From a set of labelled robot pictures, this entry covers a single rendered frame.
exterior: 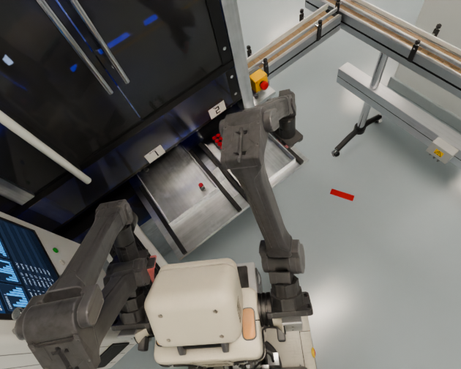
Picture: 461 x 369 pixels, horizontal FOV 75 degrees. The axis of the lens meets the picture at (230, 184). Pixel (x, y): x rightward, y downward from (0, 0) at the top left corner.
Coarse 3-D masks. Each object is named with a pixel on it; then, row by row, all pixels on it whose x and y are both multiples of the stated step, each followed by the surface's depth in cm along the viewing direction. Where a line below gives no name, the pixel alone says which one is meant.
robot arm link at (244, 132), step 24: (240, 120) 58; (240, 144) 56; (264, 144) 57; (240, 168) 56; (264, 168) 60; (264, 192) 60; (264, 216) 64; (264, 240) 79; (288, 240) 73; (264, 264) 78
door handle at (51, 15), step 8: (40, 0) 65; (48, 8) 67; (48, 16) 68; (56, 16) 69; (56, 24) 70; (64, 32) 72; (72, 40) 74; (72, 48) 76; (80, 48) 77; (80, 56) 78; (88, 56) 80; (88, 64) 81; (96, 72) 83; (104, 80) 87; (104, 88) 88
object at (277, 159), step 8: (272, 136) 135; (272, 144) 137; (280, 144) 132; (216, 152) 141; (272, 152) 135; (280, 152) 134; (288, 152) 130; (264, 160) 134; (272, 160) 133; (280, 160) 133; (288, 160) 132; (272, 168) 132; (280, 168) 127; (232, 176) 131; (272, 176) 127; (240, 184) 127
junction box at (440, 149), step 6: (438, 138) 159; (432, 144) 160; (438, 144) 158; (444, 144) 157; (426, 150) 167; (432, 150) 162; (438, 150) 159; (444, 150) 156; (450, 150) 155; (456, 150) 155; (438, 156) 162; (444, 156) 158; (450, 156) 155; (444, 162) 161
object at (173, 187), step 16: (160, 160) 145; (176, 160) 143; (192, 160) 141; (144, 176) 142; (160, 176) 141; (176, 176) 139; (192, 176) 137; (208, 176) 132; (160, 192) 137; (176, 192) 135; (192, 192) 134; (208, 192) 132; (160, 208) 133; (176, 208) 132; (192, 208) 129
